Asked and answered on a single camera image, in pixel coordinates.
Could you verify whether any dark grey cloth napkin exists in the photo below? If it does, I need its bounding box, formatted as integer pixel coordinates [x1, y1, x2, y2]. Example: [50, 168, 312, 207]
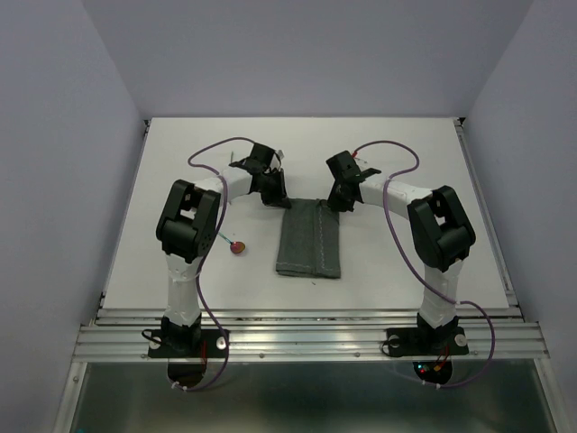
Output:
[275, 198, 342, 280]

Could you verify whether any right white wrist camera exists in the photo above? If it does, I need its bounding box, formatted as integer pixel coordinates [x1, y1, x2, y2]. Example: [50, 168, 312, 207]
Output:
[354, 155, 370, 170]

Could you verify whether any aluminium front rail frame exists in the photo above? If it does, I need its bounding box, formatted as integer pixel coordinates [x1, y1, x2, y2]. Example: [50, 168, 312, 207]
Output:
[53, 297, 573, 432]

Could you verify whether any iridescent rainbow spoon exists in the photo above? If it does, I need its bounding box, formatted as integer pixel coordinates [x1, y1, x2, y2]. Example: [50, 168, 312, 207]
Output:
[218, 233, 246, 255]

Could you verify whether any aluminium right side rail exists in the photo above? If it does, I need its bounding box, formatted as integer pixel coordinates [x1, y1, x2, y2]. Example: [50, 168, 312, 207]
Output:
[453, 117, 524, 317]

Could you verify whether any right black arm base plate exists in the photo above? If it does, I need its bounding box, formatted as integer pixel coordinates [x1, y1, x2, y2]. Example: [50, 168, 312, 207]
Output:
[380, 327, 470, 358]

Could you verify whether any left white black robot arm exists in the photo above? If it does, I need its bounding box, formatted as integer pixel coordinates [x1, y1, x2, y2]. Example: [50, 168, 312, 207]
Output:
[149, 137, 290, 355]

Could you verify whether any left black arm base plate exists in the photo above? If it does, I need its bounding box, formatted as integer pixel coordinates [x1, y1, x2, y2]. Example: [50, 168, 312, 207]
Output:
[141, 329, 228, 359]

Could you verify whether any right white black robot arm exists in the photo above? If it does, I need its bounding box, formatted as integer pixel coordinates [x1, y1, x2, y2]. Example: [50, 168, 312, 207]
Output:
[326, 151, 476, 352]

